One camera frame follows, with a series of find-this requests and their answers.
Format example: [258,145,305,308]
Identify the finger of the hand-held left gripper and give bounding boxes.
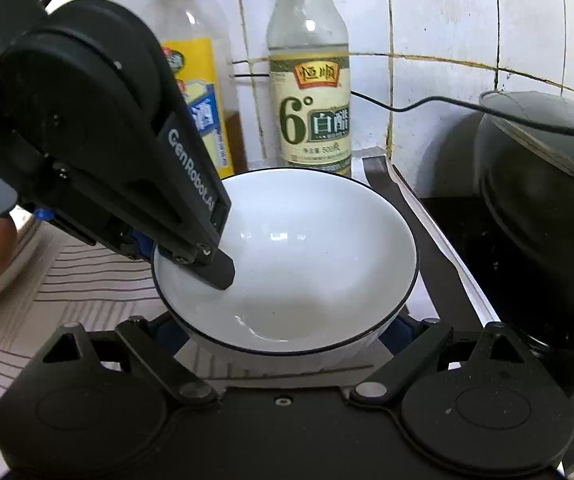
[113,222,157,263]
[191,248,237,291]

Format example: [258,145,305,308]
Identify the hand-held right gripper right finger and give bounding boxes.
[349,316,535,405]

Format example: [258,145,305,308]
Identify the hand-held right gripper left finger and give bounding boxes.
[31,312,219,407]

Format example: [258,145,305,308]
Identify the white bowl with black rim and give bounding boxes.
[151,167,420,357]

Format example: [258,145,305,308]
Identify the black stove top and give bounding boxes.
[417,195,574,480]

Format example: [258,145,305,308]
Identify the stainless steel basin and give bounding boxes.
[0,205,50,301]

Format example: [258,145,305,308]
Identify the yellow label glass bottle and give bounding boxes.
[143,0,248,178]

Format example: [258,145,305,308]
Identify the black cooking pot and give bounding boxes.
[473,110,574,353]

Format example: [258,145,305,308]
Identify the white vinegar glass bottle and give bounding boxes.
[266,0,353,178]

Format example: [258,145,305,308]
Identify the pot lid with brown knob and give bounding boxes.
[479,76,574,186]

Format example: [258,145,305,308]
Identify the long black cable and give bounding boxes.
[229,60,574,141]

